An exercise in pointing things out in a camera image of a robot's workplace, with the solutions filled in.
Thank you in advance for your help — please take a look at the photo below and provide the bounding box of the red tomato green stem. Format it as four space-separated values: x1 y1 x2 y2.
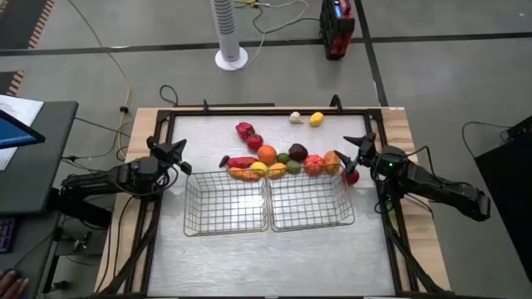
245 133 264 152

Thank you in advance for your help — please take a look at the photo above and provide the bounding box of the thin black cable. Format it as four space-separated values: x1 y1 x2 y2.
461 121 512 159

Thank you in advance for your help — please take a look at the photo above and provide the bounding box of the black desk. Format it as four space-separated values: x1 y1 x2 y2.
0 100 80 217

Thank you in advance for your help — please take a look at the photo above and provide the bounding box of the purple-lit keyboard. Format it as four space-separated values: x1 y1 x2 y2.
0 218 17 254

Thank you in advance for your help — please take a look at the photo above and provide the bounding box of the red black power station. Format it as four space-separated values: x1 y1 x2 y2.
318 0 357 61

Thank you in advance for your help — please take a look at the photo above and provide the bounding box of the person's hand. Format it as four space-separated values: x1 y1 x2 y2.
0 269 30 299

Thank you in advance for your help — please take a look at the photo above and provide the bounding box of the yellow floor cable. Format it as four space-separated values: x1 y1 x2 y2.
66 0 133 161

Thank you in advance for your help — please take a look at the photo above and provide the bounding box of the metal wire basket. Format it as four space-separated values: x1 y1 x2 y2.
265 164 357 233
183 168 271 238

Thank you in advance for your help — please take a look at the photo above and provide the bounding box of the white tower fan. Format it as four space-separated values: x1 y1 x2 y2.
209 0 249 71

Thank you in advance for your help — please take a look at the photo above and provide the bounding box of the round orange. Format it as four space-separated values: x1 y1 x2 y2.
257 144 278 166

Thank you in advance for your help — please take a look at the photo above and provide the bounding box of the computer monitor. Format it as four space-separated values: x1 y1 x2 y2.
0 108 47 150

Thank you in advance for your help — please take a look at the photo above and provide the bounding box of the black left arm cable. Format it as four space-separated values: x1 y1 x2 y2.
110 165 180 197

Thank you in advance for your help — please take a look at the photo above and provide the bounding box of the orange carrot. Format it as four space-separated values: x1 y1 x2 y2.
228 166 261 183

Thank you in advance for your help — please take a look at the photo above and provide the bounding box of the yellow-orange mango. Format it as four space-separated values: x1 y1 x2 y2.
267 162 288 180

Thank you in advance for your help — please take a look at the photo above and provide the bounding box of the long red chili pepper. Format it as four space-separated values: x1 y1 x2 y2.
226 156 259 169

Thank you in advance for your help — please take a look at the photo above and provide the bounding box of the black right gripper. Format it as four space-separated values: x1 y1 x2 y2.
333 131 382 176

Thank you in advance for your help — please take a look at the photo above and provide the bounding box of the dark floor cable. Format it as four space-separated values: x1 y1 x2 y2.
251 3 323 35

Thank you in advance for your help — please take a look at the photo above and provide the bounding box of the dark purple plum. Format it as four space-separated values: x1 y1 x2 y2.
288 143 309 163

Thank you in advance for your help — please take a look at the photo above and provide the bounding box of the looped black cable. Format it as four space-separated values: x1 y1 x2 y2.
159 84 180 107

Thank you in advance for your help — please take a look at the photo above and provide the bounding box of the black mat striped edge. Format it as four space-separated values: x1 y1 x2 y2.
0 0 56 50
0 70 25 97

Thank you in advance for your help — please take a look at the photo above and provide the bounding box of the black equipment box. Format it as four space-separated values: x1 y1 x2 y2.
474 115 532 283

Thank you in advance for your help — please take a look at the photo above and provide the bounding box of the white floor cable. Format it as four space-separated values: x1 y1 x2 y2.
232 0 311 70

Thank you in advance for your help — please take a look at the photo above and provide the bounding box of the orange mango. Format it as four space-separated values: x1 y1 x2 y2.
323 149 342 175

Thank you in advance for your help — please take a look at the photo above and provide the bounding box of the red bell pepper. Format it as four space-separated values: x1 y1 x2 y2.
235 121 256 141

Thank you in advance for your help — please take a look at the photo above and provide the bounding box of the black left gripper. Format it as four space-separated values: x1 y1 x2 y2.
145 135 194 176

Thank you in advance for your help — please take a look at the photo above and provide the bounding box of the black metal table frame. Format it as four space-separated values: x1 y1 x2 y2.
95 105 450 299

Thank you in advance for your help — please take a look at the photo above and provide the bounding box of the ribbed red-orange tomato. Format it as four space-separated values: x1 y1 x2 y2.
303 154 326 177

